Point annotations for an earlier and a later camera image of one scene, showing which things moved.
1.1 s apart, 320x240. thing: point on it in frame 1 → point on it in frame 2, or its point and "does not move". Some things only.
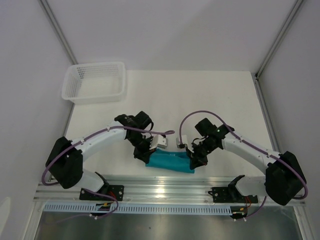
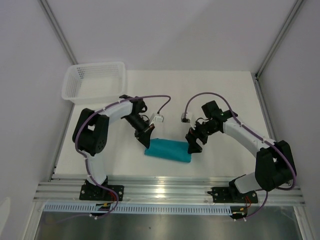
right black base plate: [224, 195] does not move
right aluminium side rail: [266, 113] does not move
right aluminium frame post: [295, 8] does not move
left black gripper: [144, 155] → [143, 136]
